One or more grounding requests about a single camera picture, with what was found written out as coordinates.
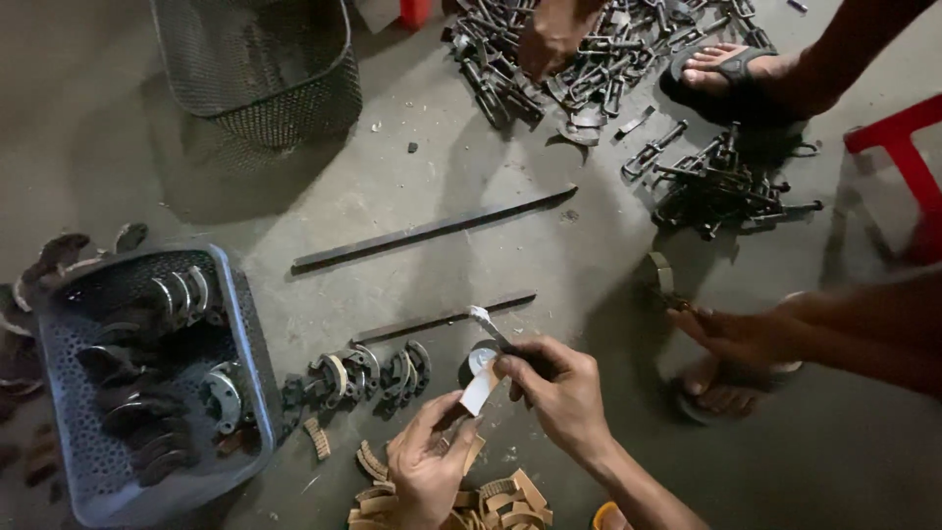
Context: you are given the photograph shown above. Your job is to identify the orange sandal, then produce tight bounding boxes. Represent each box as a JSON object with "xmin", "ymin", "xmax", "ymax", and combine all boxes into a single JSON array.
[{"xmin": 592, "ymin": 501, "xmax": 628, "ymax": 530}]

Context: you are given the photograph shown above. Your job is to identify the pile of tan lining strips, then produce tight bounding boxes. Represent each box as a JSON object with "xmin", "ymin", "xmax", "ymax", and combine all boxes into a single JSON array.
[{"xmin": 346, "ymin": 436, "xmax": 554, "ymax": 530}]

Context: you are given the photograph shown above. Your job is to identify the brake shoe with lining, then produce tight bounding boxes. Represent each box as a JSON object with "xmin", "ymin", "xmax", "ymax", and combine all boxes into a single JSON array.
[{"xmin": 643, "ymin": 250, "xmax": 693, "ymax": 312}]

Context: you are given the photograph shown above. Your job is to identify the round glue tin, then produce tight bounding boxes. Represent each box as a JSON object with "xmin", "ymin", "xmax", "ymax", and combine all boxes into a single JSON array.
[{"xmin": 459, "ymin": 339, "xmax": 503, "ymax": 388}]

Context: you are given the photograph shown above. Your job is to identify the small flat metal piece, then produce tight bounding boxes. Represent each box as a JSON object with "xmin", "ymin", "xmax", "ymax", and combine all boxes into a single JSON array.
[{"xmin": 614, "ymin": 105, "xmax": 657, "ymax": 141}]

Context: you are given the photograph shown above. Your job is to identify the blue plastic basket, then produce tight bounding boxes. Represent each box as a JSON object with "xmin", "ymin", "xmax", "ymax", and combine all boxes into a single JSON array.
[{"xmin": 31, "ymin": 243, "xmax": 279, "ymax": 529}]

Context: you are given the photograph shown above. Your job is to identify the ridged tan lining piece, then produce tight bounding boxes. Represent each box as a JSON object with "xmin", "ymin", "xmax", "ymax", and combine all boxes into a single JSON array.
[{"xmin": 303, "ymin": 417, "xmax": 333, "ymax": 462}]

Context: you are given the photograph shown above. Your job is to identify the pale lining strip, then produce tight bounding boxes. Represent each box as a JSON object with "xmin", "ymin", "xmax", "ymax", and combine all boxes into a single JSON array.
[{"xmin": 459, "ymin": 358, "xmax": 503, "ymax": 418}]

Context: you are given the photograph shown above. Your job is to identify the pile of brake shoes in basket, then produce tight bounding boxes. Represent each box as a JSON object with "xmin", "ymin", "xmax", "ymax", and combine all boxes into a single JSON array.
[{"xmin": 74, "ymin": 265, "xmax": 255, "ymax": 487}]

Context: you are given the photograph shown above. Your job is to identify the heap of worn brake shoes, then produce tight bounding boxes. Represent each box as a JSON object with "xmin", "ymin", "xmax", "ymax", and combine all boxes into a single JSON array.
[{"xmin": 0, "ymin": 222, "xmax": 150, "ymax": 413}]

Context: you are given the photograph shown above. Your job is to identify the person's right hand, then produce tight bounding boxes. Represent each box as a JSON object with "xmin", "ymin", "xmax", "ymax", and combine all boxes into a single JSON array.
[{"xmin": 493, "ymin": 335, "xmax": 616, "ymax": 465}]

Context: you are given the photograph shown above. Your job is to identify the row of brake shoes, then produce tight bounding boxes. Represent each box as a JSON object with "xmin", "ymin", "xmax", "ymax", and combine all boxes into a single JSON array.
[{"xmin": 282, "ymin": 339, "xmax": 434, "ymax": 422}]

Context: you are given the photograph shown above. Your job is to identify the black mesh basket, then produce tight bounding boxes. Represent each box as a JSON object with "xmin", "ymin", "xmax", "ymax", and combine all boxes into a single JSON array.
[{"xmin": 149, "ymin": 0, "xmax": 364, "ymax": 148}]

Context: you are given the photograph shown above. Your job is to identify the large heap of metal parts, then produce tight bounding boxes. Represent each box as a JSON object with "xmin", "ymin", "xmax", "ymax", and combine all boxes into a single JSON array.
[{"xmin": 442, "ymin": 0, "xmax": 775, "ymax": 147}]

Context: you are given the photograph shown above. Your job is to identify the red plastic object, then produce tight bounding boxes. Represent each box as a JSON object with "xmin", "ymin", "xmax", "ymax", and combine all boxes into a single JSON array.
[{"xmin": 399, "ymin": 0, "xmax": 434, "ymax": 30}]

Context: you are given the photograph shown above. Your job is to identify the glue brush with white tip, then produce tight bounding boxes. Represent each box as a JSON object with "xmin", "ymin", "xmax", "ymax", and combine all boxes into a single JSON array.
[{"xmin": 469, "ymin": 305, "xmax": 520, "ymax": 358}]

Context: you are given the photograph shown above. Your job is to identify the short flat metal bar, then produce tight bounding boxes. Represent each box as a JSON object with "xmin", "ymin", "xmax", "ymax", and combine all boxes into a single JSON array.
[{"xmin": 352, "ymin": 291, "xmax": 538, "ymax": 345}]

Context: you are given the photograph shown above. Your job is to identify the person's left hand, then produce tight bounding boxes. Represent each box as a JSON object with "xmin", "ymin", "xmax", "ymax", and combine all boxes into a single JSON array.
[{"xmin": 386, "ymin": 390, "xmax": 484, "ymax": 530}]

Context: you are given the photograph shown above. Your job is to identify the long flat metal bar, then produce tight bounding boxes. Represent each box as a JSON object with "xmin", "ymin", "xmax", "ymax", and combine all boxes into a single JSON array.
[{"xmin": 290, "ymin": 184, "xmax": 579, "ymax": 274}]

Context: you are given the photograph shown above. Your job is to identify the small heap of metal parts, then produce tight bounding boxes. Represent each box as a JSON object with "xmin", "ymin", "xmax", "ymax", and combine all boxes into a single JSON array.
[{"xmin": 620, "ymin": 120, "xmax": 825, "ymax": 241}]

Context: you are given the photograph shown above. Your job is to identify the red plastic stool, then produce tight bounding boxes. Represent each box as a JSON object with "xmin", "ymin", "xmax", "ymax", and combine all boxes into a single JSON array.
[{"xmin": 842, "ymin": 94, "xmax": 942, "ymax": 266}]

